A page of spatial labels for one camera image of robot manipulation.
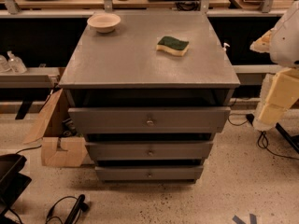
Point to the grey bottom drawer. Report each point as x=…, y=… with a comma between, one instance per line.
x=148, y=173

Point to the blue tape marker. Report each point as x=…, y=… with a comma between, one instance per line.
x=247, y=219

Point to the grey drawer cabinet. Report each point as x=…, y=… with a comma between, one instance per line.
x=124, y=69

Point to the grey top drawer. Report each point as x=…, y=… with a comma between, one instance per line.
x=149, y=119

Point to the clear sanitizer bottle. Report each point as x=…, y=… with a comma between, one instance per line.
x=16, y=64

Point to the green yellow sponge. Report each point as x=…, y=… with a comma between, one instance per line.
x=172, y=46

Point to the white pump dispenser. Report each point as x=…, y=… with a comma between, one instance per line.
x=225, y=46

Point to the clear plastic bottle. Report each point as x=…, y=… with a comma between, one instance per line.
x=4, y=66

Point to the open cardboard box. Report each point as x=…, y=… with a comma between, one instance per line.
x=56, y=150

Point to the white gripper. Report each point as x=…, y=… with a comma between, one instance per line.
x=286, y=44

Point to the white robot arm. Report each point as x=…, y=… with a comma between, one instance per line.
x=284, y=44

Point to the black stacked trays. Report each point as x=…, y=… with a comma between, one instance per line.
x=12, y=182

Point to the cream ceramic bowl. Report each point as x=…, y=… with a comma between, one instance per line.
x=104, y=23

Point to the black handle tool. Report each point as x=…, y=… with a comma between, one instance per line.
x=79, y=205

